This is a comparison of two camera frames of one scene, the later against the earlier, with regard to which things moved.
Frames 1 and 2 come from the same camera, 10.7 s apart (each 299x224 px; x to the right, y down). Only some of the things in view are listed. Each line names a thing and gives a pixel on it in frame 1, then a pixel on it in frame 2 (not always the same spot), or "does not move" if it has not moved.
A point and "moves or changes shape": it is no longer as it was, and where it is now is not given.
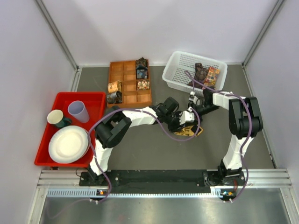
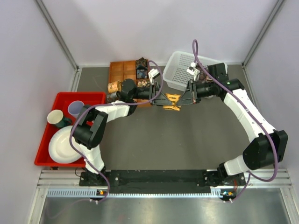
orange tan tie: x=115 y=86 does not move
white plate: x=68 y=144 does not move
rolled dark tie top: x=141 y=63 does not move
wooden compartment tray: x=125 y=71 does not move
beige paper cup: x=54 y=116 does not move
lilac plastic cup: x=77 y=109 does not move
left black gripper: x=176 y=126 -> x=161 y=100
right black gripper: x=193 y=106 -> x=190 y=95
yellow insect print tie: x=195 y=130 moves or changes shape
